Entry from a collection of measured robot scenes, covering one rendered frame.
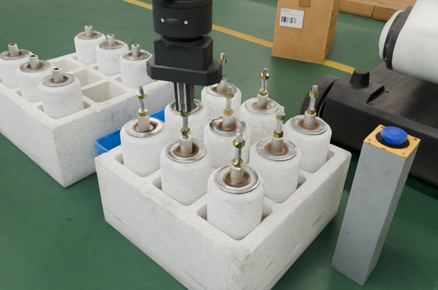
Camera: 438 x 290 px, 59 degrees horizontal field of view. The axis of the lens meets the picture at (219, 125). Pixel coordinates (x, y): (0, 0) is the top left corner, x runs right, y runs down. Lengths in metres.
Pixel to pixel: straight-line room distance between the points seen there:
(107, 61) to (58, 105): 0.26
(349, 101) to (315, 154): 0.32
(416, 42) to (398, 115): 0.25
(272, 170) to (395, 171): 0.20
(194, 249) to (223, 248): 0.08
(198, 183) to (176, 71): 0.21
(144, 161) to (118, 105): 0.31
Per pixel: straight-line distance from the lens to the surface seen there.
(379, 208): 0.74
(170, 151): 0.71
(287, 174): 0.72
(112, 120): 1.06
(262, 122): 0.84
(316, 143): 0.79
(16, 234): 0.99
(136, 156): 0.78
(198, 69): 0.60
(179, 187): 0.71
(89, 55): 1.30
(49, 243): 0.95
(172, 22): 0.57
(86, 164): 1.07
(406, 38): 0.89
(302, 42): 1.81
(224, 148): 0.76
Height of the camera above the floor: 0.66
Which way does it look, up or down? 31 degrees down
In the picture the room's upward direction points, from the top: 2 degrees clockwise
